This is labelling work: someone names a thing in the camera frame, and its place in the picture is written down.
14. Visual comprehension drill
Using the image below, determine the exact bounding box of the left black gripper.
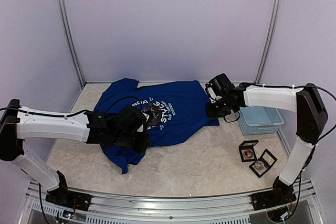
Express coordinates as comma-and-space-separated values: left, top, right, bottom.
112, 131, 151, 154

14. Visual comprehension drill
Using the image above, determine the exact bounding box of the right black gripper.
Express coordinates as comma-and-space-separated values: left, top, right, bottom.
204, 97, 235, 120

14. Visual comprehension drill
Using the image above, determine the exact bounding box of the blue printed t-shirt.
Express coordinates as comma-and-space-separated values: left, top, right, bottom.
93, 78, 221, 175

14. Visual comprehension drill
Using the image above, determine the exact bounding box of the black display box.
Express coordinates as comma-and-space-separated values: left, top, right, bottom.
249, 149, 278, 178
238, 140, 259, 163

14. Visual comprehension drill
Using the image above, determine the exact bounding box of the round brooch badge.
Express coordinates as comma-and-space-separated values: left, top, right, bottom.
243, 150, 254, 159

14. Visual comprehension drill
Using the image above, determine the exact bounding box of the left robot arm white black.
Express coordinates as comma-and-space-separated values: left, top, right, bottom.
1, 99, 153, 206

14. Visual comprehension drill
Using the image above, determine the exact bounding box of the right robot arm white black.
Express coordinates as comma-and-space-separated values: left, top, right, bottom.
205, 73, 329, 205

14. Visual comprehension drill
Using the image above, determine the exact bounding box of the round brooch in box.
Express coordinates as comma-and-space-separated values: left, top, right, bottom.
254, 161, 265, 170

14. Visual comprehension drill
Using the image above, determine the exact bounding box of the light blue plastic basket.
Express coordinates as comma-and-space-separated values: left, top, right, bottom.
238, 106, 284, 135

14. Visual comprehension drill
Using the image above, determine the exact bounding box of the front aluminium rail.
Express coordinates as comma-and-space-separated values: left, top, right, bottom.
26, 188, 318, 224

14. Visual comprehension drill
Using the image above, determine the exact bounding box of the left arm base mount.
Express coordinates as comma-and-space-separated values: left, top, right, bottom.
46, 171, 92, 211

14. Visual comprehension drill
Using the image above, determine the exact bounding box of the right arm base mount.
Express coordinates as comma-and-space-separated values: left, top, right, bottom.
251, 177, 297, 211

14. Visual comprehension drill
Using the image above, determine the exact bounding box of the right aluminium frame post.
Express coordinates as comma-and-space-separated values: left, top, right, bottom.
254, 0, 281, 83

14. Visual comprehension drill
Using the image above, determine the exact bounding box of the aluminium frame post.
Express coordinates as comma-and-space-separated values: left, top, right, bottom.
254, 0, 281, 83
57, 0, 86, 89

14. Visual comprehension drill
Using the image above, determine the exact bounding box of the left aluminium frame post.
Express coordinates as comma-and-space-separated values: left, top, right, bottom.
57, 0, 86, 89

